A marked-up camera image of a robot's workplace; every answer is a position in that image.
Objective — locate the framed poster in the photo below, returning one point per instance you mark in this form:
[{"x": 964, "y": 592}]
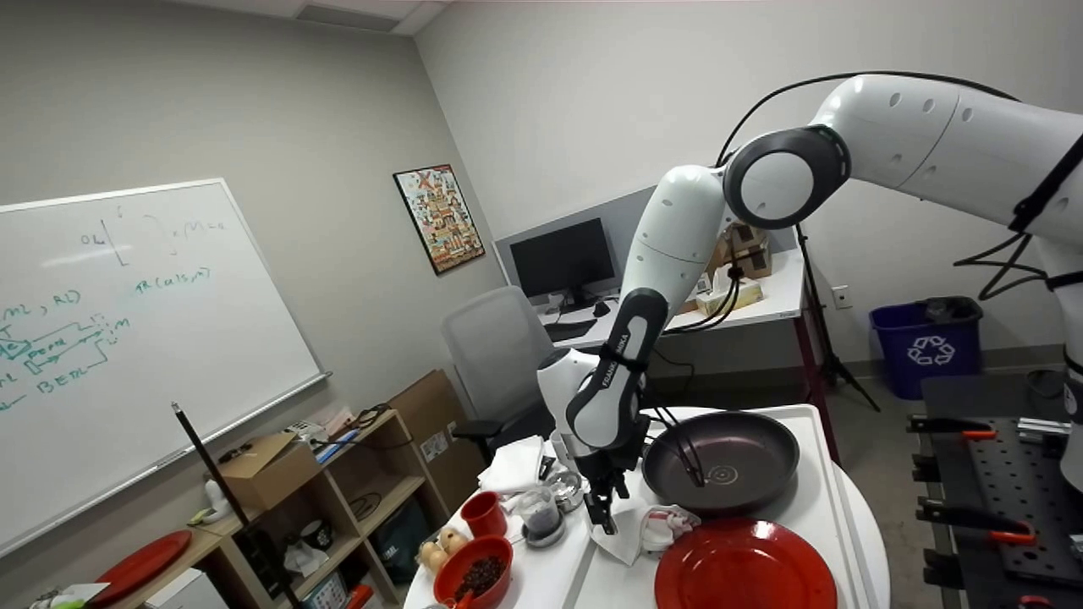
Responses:
[{"x": 440, "y": 213}]

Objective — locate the red mug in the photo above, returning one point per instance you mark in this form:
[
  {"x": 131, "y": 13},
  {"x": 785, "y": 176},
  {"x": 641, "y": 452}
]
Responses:
[{"x": 486, "y": 516}]

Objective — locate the round white table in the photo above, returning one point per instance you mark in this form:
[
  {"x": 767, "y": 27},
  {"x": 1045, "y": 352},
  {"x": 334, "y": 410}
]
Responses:
[{"x": 822, "y": 507}]

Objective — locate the wooden shelf unit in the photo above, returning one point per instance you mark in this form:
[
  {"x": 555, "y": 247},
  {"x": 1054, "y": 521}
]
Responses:
[{"x": 330, "y": 531}]

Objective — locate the dark frying pan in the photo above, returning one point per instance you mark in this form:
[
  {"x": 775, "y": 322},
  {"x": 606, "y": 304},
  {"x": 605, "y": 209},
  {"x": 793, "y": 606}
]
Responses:
[{"x": 723, "y": 463}]

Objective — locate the white towel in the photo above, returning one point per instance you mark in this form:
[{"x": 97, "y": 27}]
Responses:
[{"x": 644, "y": 531}]

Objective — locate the black pole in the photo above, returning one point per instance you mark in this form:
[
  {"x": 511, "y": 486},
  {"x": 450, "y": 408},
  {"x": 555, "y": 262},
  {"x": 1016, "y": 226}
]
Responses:
[{"x": 253, "y": 531}]

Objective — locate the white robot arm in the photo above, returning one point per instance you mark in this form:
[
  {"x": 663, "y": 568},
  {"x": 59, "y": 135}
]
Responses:
[{"x": 914, "y": 133}]

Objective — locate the blue recycling bin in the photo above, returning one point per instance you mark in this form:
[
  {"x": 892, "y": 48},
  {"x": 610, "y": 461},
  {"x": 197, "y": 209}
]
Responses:
[{"x": 923, "y": 339}]

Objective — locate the white desk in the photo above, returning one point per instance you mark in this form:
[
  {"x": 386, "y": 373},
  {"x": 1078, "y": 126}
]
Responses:
[{"x": 723, "y": 325}]

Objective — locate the cardboard box on shelf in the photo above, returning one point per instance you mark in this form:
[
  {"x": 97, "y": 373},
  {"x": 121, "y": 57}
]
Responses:
[{"x": 267, "y": 470}]

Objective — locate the computer monitor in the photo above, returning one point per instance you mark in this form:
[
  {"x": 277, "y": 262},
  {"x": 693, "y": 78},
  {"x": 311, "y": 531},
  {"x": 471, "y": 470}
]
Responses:
[{"x": 562, "y": 262}]

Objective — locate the black workbench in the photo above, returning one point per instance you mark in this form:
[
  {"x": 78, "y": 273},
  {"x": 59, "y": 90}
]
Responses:
[{"x": 1007, "y": 525}]

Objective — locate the red plate on shelf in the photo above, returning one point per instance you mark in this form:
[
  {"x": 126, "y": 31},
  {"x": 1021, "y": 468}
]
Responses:
[{"x": 139, "y": 566}]

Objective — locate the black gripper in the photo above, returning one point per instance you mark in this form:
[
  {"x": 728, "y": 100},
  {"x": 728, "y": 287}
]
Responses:
[{"x": 606, "y": 476}]

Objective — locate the whiteboard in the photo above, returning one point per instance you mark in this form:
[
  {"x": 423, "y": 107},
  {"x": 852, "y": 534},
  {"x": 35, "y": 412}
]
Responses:
[{"x": 131, "y": 325}]

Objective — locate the red bowl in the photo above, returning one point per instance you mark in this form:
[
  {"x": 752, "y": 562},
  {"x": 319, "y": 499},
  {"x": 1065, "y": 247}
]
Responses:
[{"x": 478, "y": 575}]

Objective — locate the grey office chair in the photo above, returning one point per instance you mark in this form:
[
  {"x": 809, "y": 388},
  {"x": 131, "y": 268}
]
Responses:
[{"x": 496, "y": 343}]

